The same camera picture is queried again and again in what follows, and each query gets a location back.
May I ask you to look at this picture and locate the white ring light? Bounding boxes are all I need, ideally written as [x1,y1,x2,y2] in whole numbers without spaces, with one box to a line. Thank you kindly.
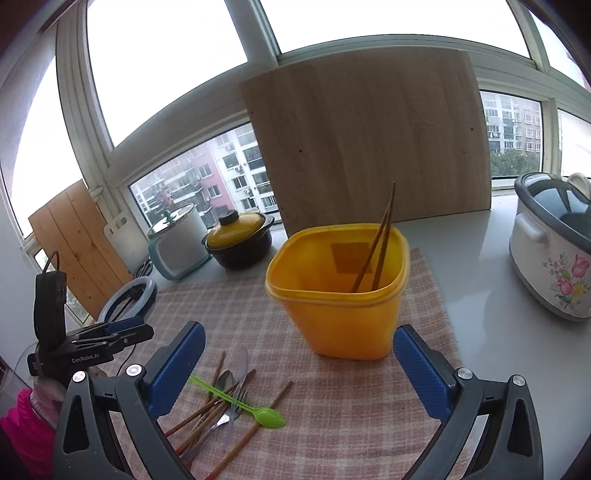
[97,277,158,324]

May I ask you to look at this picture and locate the metal fork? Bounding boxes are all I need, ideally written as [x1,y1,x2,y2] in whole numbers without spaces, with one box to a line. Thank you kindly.
[185,388,250,462]

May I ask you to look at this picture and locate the grey slow cooker lid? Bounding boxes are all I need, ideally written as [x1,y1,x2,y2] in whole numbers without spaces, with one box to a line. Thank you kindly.
[515,172,591,257]

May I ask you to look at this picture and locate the large light wooden board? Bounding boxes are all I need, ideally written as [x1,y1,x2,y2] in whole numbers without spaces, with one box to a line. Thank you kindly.
[239,47,492,236]

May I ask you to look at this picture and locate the glass pot lid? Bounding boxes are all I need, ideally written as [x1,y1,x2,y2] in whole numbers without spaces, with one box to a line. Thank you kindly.
[147,203,195,238]

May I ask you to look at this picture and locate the green plastic spoon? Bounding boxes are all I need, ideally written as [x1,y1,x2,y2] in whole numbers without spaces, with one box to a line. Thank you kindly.
[187,375,286,428]

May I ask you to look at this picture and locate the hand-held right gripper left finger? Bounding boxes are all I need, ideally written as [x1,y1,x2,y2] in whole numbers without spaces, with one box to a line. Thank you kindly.
[53,320,206,480]

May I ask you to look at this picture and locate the white cutting board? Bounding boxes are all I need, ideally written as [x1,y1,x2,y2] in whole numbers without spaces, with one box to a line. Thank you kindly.
[102,213,153,278]

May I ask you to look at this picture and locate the yellow plastic container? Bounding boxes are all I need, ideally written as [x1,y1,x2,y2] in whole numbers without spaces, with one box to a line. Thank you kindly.
[264,224,411,361]

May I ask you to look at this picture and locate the white window frame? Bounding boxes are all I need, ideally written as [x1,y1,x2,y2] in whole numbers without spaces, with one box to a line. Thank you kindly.
[0,0,591,250]

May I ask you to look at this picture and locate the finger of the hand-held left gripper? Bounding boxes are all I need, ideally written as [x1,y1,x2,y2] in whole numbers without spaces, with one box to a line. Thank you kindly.
[69,316,145,340]
[74,324,155,354]

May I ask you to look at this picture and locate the black casserole pot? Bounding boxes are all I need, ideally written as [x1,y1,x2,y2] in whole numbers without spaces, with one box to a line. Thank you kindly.
[202,219,275,271]

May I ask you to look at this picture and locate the metal spoon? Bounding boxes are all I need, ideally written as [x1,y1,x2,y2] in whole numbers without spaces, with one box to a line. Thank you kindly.
[180,369,236,467]

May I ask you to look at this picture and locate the clear plastic spoon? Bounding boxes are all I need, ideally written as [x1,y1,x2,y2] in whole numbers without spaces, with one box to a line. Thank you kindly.
[226,346,250,446]

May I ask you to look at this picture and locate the black ring light cable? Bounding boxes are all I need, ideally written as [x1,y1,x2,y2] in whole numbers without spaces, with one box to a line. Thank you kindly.
[113,346,137,377]

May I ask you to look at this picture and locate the white teal electric pot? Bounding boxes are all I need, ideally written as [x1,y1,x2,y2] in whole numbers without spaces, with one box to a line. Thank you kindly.
[147,205,213,281]

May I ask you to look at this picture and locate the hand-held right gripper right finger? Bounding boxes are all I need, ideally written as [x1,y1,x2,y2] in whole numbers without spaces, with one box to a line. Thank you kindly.
[392,324,543,480]

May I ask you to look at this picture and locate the pink checked cloth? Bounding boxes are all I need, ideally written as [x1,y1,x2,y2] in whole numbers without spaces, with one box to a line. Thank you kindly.
[88,247,467,480]

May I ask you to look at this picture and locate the pine plank board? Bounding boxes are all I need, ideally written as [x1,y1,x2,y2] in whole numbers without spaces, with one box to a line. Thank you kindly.
[28,179,134,319]

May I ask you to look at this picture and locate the yellow casserole lid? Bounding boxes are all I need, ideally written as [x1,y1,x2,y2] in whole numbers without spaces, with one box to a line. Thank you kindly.
[206,210,267,249]

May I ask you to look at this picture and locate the white floral slow cooker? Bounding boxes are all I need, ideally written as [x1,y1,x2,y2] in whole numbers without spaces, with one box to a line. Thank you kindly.
[509,185,591,321]

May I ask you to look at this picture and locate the person's left forearm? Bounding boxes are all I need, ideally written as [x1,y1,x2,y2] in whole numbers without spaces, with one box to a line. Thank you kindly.
[0,376,65,480]

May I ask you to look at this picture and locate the brown wooden chopstick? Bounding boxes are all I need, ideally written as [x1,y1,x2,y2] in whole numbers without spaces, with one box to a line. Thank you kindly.
[205,381,294,480]
[173,368,257,457]
[164,383,241,438]
[372,182,397,292]
[203,351,227,416]
[349,181,397,293]

